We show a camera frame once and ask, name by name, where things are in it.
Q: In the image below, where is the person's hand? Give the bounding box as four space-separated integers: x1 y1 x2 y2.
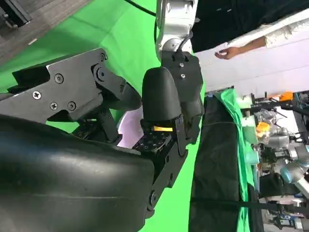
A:
214 46 241 60

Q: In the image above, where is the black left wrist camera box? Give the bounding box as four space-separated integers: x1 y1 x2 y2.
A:
161 50 204 102

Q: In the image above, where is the bagged orange toy bread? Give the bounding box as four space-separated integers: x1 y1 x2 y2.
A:
256 122 270 136

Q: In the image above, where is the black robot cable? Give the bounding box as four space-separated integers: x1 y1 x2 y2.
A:
124 0 157 17

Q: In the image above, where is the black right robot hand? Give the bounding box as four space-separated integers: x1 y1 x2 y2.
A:
0 47 188 232

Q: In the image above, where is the black strap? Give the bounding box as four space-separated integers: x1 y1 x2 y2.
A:
192 197 309 211

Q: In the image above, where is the black equipment on floor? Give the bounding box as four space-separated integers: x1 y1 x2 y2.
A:
0 0 33 31

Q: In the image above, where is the green cloth on background table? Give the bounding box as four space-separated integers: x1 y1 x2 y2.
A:
218 88 261 232

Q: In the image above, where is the black table drape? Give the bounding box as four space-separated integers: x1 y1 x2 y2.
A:
188 93 265 232

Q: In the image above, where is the lilac plate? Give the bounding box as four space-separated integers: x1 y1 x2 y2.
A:
117 107 145 148

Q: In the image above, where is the person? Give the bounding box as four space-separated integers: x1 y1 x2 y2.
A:
192 0 309 60

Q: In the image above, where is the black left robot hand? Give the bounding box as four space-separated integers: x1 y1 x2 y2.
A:
180 93 205 145

